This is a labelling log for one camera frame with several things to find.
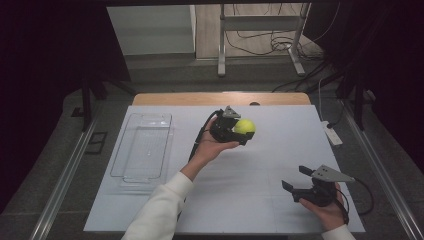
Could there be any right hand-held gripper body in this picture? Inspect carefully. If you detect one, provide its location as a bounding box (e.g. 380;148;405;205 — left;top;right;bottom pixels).
291;164;356;208

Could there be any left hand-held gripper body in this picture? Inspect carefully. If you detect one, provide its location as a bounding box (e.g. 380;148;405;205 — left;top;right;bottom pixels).
209;105;249;145

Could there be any yellow-green tennis ball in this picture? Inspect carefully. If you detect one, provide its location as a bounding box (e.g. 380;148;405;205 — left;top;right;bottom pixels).
233;118;257;135

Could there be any person's right hand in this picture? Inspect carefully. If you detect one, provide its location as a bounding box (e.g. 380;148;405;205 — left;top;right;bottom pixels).
298;183;348;233

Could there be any person's left hand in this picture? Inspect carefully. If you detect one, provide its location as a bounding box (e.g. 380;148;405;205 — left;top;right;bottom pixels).
189;117;241;168

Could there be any white foam board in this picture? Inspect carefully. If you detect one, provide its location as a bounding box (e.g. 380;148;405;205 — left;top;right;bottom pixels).
83;104;366;234

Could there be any wooden table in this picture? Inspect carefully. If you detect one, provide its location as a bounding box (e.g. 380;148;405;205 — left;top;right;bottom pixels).
132;92;312;107

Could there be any white power strip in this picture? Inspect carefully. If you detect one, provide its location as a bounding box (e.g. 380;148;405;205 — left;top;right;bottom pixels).
320;120;344;147

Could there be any clear plastic container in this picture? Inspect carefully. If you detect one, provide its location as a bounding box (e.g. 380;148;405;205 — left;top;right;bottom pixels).
109;112;175;194

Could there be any black stand leg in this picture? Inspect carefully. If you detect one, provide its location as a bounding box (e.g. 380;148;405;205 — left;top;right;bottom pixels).
70;71;136;132
335;74;376;132

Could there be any white cabinet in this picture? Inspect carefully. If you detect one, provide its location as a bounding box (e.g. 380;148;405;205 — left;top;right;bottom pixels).
106;4;197;57

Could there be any dark curtain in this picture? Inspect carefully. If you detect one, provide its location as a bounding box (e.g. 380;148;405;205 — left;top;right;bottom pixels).
304;0;424;168
0;0;132;214

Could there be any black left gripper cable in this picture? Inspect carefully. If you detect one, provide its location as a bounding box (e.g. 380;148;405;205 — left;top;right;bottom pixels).
187;109;224;164

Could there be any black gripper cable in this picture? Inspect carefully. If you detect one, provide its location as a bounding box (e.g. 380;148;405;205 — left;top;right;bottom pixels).
187;109;224;164
334;177;376;225

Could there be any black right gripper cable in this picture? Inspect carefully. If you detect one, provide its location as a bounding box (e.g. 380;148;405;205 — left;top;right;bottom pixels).
334;177;376;225

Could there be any black plug cable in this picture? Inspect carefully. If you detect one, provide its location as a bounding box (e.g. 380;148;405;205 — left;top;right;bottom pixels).
327;104;346;130

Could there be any aluminium floor rail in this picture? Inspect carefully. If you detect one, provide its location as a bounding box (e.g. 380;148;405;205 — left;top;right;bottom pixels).
29;118;98;240
342;99;424;240

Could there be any white power cable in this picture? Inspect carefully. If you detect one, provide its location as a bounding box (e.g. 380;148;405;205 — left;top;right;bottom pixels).
317;77;327;123

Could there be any tangle of black floor cables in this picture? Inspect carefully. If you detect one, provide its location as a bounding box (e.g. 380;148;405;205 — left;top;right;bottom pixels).
224;3;341;63

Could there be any grey metal desk frame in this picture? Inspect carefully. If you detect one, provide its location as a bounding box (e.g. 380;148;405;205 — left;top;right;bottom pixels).
217;2;312;78

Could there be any black floor frame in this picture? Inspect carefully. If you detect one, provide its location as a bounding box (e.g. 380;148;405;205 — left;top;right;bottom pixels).
84;131;109;156

